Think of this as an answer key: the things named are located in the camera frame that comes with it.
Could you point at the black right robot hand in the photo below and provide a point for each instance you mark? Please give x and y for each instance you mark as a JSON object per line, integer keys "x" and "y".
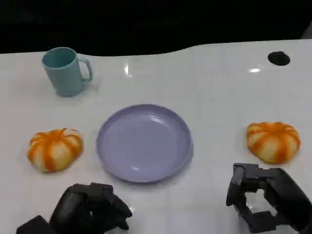
{"x": 285, "y": 192}

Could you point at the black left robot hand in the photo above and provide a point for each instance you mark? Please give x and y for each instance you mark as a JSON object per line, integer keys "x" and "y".
{"x": 80, "y": 207}

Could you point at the orange white toy bread roll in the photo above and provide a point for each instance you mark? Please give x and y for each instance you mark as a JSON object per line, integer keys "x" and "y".
{"x": 273, "y": 142}
{"x": 54, "y": 150}

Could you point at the lilac plate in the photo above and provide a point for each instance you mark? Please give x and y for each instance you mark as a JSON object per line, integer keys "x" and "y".
{"x": 143, "y": 143}

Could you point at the pale green mug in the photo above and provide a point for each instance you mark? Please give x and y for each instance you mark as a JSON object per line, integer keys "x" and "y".
{"x": 64, "y": 75}

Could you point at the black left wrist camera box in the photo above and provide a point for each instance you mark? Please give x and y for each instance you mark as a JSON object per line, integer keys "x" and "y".
{"x": 34, "y": 226}

